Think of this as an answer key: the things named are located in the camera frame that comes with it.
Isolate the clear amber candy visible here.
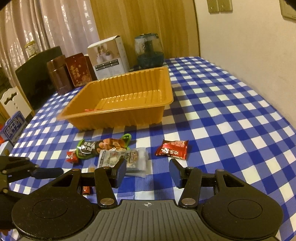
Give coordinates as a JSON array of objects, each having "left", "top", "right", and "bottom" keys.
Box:
[{"left": 88, "top": 165, "right": 97, "bottom": 173}]

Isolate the small orange red candy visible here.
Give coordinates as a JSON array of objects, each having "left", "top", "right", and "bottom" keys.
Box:
[{"left": 82, "top": 186, "right": 93, "bottom": 195}]

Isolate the dark red snack packet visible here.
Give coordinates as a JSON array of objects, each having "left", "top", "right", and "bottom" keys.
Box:
[{"left": 155, "top": 140, "right": 189, "bottom": 160}]

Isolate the clear pastry packet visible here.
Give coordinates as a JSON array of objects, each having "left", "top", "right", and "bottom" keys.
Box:
[{"left": 98, "top": 148, "right": 149, "bottom": 178}]

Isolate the green black nut packet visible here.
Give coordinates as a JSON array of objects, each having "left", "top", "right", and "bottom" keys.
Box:
[{"left": 76, "top": 133, "right": 132, "bottom": 160}]

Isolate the small red candy packet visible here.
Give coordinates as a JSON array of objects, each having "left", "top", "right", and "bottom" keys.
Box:
[{"left": 66, "top": 151, "right": 80, "bottom": 164}]

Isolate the white blue cardboard box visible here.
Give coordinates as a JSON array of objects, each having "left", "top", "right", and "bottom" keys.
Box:
[{"left": 0, "top": 141, "right": 13, "bottom": 156}]

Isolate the blue milk carton box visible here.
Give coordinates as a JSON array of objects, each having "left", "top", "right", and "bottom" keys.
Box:
[{"left": 1, "top": 111, "right": 28, "bottom": 145}]

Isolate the blue white checkered tablecloth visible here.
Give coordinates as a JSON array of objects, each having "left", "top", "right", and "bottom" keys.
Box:
[{"left": 11, "top": 57, "right": 295, "bottom": 240}]

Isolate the white carved chair back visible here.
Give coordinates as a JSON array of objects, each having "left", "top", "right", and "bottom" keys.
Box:
[{"left": 1, "top": 87, "right": 32, "bottom": 118}]

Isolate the orange plastic tray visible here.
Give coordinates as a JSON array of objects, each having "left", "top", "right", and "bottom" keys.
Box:
[{"left": 57, "top": 67, "right": 174, "bottom": 131}]

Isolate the brown metal canister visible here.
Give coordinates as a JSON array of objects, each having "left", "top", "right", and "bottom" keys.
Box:
[{"left": 47, "top": 55, "right": 73, "bottom": 95}]

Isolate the red gold gift box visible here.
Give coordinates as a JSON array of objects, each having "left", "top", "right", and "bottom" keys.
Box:
[{"left": 65, "top": 53, "right": 97, "bottom": 87}]

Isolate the glass jar on monitor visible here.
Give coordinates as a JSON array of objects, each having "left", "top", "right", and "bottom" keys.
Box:
[{"left": 25, "top": 41, "right": 39, "bottom": 59}]

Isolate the white humidifier box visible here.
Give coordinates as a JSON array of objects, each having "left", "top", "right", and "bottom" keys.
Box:
[{"left": 87, "top": 35, "right": 130, "bottom": 80}]

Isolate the green glass terrarium jar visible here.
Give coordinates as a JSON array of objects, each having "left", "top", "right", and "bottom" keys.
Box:
[{"left": 134, "top": 33, "right": 164, "bottom": 69}]

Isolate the pink sheer curtain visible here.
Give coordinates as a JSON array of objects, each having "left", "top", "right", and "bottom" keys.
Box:
[{"left": 1, "top": 1, "right": 99, "bottom": 87}]

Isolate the left beige wall socket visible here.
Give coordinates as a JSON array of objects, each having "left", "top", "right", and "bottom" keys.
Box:
[{"left": 207, "top": 0, "right": 220, "bottom": 14}]

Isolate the beige wall socket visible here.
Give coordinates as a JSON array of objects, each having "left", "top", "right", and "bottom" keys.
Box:
[
  {"left": 218, "top": 0, "right": 233, "bottom": 13},
  {"left": 207, "top": 0, "right": 220, "bottom": 14}
]

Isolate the right beige wall socket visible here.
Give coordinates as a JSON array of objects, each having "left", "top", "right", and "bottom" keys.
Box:
[{"left": 218, "top": 0, "right": 233, "bottom": 13}]

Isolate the beige network wall plate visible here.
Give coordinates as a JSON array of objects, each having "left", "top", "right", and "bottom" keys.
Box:
[{"left": 280, "top": 0, "right": 296, "bottom": 20}]

